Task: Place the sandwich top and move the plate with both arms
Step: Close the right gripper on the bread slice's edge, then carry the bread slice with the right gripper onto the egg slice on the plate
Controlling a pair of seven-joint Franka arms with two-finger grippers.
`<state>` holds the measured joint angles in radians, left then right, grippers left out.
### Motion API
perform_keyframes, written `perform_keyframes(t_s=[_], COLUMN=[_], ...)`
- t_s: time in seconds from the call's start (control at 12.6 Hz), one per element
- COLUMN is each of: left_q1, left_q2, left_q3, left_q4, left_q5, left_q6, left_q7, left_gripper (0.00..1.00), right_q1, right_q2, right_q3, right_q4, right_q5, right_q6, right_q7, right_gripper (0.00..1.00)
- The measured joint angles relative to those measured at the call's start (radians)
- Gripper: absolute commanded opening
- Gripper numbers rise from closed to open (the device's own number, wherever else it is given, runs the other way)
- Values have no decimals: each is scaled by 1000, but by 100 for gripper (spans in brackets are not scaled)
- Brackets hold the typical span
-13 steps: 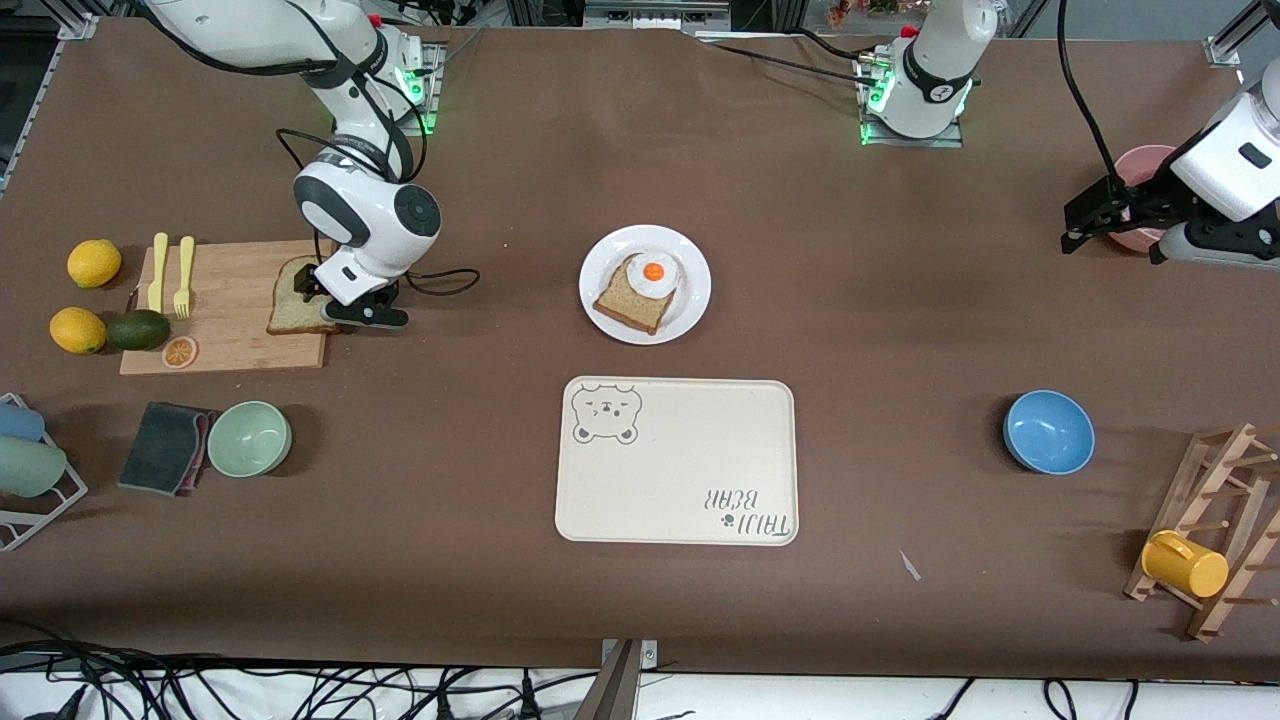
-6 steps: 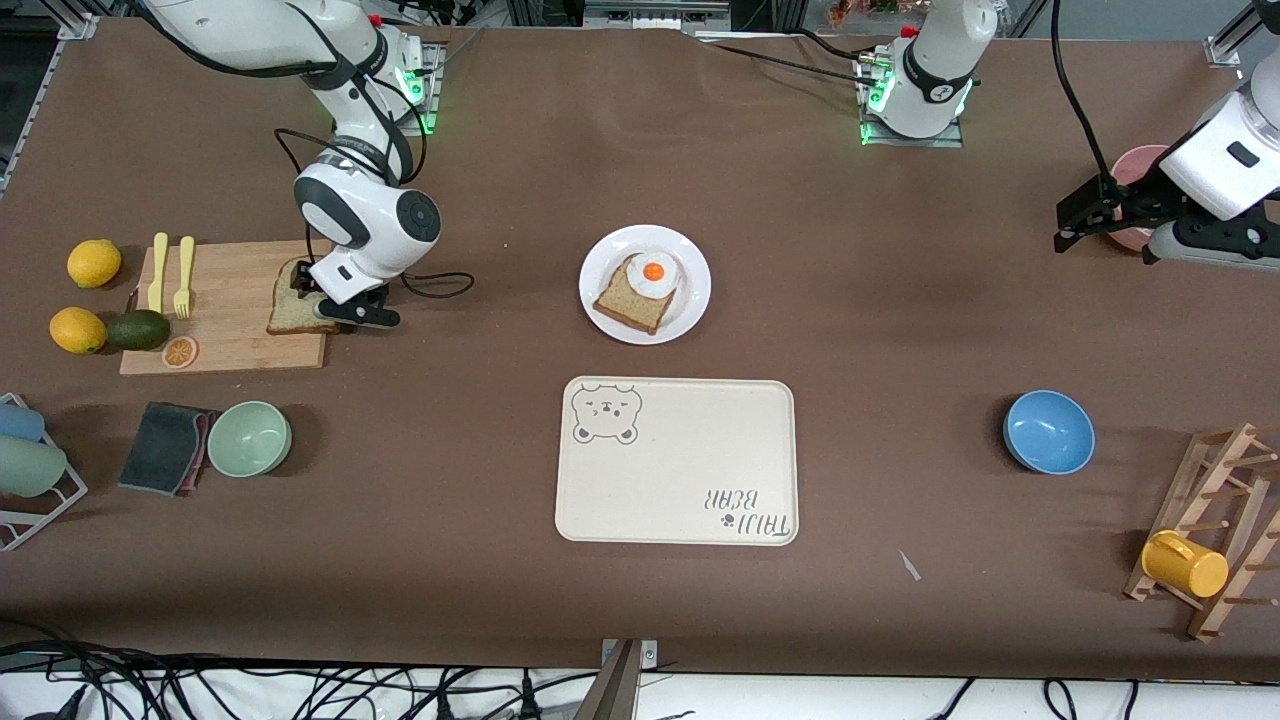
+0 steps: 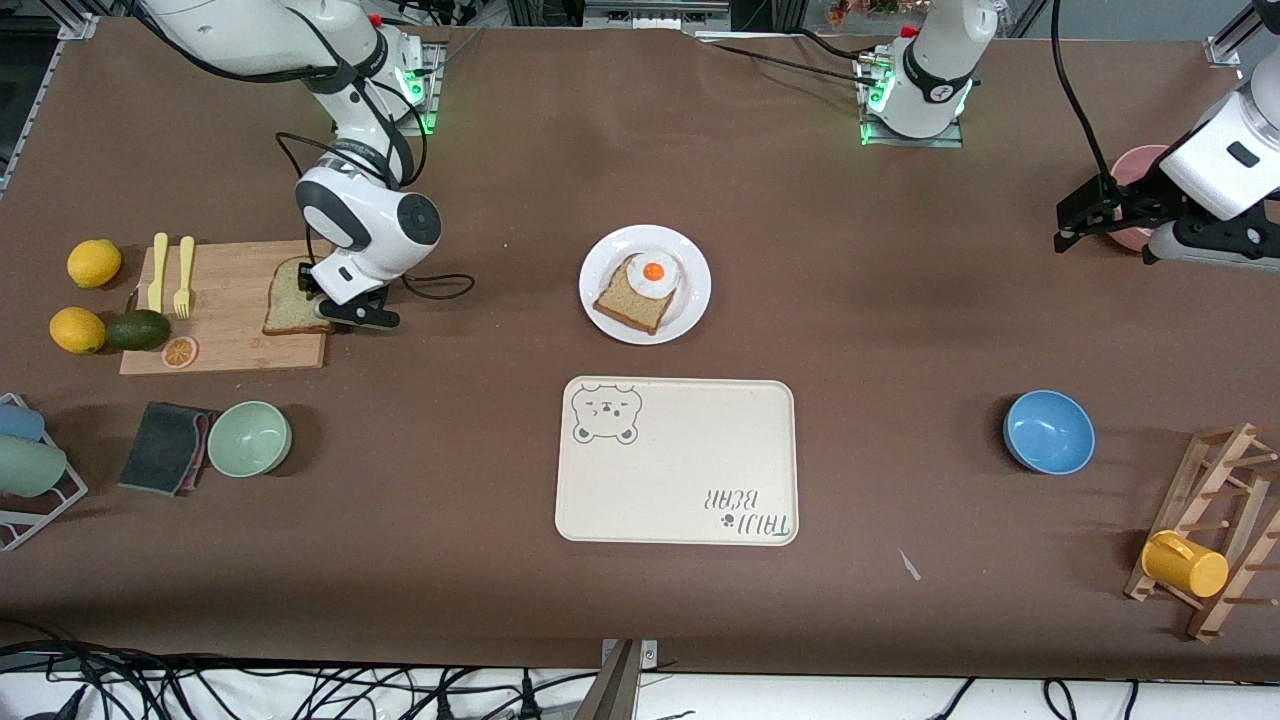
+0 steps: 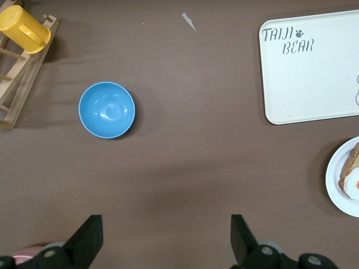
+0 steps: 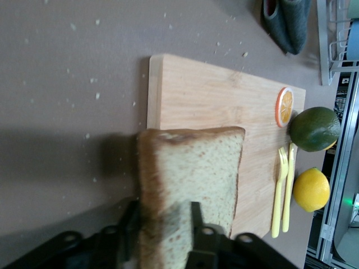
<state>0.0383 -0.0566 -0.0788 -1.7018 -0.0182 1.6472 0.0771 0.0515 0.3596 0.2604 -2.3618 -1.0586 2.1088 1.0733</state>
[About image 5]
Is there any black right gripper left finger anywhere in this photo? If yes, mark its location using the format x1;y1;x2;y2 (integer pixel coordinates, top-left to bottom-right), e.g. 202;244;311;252
100;199;140;263

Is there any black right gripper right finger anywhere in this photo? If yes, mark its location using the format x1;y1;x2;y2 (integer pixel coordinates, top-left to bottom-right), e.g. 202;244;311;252
187;201;231;254

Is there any brown bread slice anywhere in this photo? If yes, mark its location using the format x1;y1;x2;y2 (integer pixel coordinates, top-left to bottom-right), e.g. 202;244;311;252
136;126;247;269

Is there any yellow plastic fork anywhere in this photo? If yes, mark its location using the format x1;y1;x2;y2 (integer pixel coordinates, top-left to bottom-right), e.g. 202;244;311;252
270;146;289;239

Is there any yellow plastic knife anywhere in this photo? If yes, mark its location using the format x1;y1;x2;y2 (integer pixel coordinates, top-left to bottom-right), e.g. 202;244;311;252
281;142;296;233

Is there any yellow lemon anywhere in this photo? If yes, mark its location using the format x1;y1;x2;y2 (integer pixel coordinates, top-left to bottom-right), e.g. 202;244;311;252
293;167;331;213

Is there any wooden cutting board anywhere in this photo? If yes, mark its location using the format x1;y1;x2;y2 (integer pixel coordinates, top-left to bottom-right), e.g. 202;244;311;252
146;54;307;239

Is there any toy orange slice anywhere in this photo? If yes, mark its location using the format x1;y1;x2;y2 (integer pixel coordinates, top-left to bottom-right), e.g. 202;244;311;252
274;86;294;128

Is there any dark green avocado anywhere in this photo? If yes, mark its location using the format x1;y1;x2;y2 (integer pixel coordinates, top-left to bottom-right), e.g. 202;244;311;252
289;106;342;152

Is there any grey folded sponge cloth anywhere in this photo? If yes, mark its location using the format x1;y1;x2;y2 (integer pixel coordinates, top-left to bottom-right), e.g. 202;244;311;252
262;0;312;55

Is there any light blue cup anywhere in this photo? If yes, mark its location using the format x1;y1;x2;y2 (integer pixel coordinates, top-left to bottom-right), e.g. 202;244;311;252
346;21;359;61

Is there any pale green cup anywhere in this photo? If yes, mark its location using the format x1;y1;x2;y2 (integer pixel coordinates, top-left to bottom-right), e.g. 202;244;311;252
346;0;359;20

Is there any aluminium frame profile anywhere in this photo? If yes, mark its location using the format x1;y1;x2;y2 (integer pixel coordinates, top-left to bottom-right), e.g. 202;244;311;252
307;69;359;264

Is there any white wire dish rack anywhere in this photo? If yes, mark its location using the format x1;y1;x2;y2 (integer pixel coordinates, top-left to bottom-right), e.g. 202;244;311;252
316;0;359;86

